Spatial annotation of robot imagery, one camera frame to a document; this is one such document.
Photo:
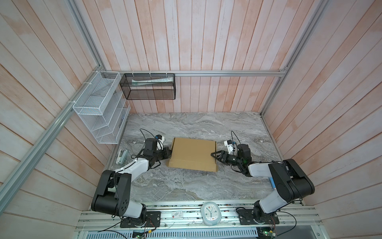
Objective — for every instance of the white wire mesh shelf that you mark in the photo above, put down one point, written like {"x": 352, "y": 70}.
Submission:
{"x": 103, "y": 107}

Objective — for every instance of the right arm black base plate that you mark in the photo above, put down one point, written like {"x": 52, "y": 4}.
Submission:
{"x": 252, "y": 217}

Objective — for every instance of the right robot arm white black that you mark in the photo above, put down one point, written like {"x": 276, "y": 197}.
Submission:
{"x": 290, "y": 181}

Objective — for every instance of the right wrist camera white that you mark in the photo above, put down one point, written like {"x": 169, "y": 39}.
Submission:
{"x": 230, "y": 144}

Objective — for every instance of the white round clock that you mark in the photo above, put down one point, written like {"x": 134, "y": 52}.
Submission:
{"x": 211, "y": 213}

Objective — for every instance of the white paper in basket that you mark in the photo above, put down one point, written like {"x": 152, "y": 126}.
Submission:
{"x": 144, "y": 82}

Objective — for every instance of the coloured marker pen pack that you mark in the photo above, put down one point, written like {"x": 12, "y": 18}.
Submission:
{"x": 272, "y": 183}

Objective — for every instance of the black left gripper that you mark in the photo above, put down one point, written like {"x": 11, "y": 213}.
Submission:
{"x": 166, "y": 155}

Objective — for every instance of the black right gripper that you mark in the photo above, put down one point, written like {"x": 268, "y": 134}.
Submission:
{"x": 222, "y": 153}

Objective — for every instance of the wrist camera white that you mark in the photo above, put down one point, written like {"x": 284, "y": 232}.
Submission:
{"x": 230, "y": 144}
{"x": 160, "y": 140}

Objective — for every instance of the white small stapler device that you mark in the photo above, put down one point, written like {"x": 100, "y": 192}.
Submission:
{"x": 121, "y": 157}

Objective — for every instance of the black wire mesh basket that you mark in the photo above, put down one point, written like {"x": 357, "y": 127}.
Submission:
{"x": 165, "y": 91}

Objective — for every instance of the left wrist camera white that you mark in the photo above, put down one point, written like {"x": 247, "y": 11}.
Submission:
{"x": 160, "y": 140}

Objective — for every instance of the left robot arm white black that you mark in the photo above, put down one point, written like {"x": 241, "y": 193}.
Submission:
{"x": 112, "y": 195}

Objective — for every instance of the brown cardboard box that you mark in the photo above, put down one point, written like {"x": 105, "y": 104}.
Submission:
{"x": 193, "y": 154}

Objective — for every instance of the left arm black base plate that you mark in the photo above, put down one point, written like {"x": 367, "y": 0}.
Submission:
{"x": 148, "y": 219}

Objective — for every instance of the small white label tag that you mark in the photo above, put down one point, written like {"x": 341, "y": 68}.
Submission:
{"x": 177, "y": 214}

